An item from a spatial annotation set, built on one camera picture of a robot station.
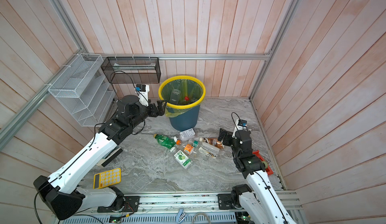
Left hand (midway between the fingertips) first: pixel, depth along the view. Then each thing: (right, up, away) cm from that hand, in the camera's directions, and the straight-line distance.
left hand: (159, 103), depth 70 cm
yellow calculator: (-30, -40, +10) cm, 51 cm away
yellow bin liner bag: (+15, +9, +27) cm, 32 cm away
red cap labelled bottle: (+12, +5, +31) cm, 34 cm away
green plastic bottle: (-1, -22, +23) cm, 32 cm away
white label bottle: (+27, -26, +16) cm, 41 cm away
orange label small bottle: (+14, -26, +17) cm, 34 cm away
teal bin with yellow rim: (+13, -10, +28) cm, 33 cm away
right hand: (+35, -14, +8) cm, 39 cm away
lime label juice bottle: (+10, -31, +14) cm, 36 cm away
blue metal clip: (+10, -53, -1) cm, 54 cm away
